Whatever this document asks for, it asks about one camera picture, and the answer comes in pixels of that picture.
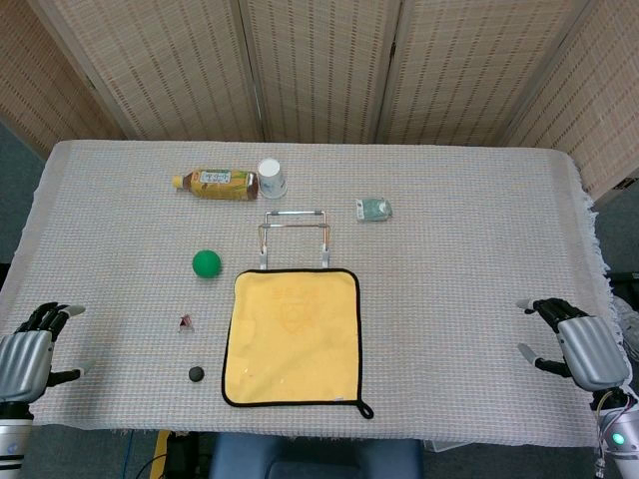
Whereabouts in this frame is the white shoe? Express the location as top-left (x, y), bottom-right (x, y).
top-left (611, 293), bottom-right (639, 361)

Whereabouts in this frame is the woven folding screen panel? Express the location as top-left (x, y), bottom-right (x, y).
top-left (376, 0), bottom-right (595, 147)
top-left (238, 0), bottom-right (403, 145)
top-left (29, 0), bottom-right (269, 143)
top-left (0, 0), bottom-right (129, 151)
top-left (503, 0), bottom-right (639, 201)

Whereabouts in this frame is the green ball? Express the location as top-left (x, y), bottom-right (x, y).
top-left (192, 248), bottom-right (223, 279)

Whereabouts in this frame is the green tissue packet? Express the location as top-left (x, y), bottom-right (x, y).
top-left (354, 197), bottom-right (393, 223)

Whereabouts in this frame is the white paper cup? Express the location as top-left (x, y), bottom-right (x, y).
top-left (257, 157), bottom-right (291, 201)

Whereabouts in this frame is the metal wire rack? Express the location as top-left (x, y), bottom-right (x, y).
top-left (257, 210), bottom-right (332, 271)

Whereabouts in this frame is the beige woven tablecloth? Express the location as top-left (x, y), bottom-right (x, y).
top-left (0, 139), bottom-right (639, 453)

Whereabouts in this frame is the yellow strap under table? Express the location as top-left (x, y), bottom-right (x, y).
top-left (149, 431), bottom-right (172, 479)

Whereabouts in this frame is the blue padded seat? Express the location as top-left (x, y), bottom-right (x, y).
top-left (208, 431), bottom-right (425, 479)

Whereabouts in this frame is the yellow label tea bottle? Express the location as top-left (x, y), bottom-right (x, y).
top-left (172, 168), bottom-right (261, 203)

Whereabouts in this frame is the yellow cloth black trim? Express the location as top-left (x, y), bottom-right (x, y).
top-left (221, 267), bottom-right (375, 420)

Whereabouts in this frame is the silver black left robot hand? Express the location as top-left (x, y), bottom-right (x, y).
top-left (0, 301), bottom-right (96, 404)

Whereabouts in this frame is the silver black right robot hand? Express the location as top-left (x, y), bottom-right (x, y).
top-left (516, 297), bottom-right (631, 393)

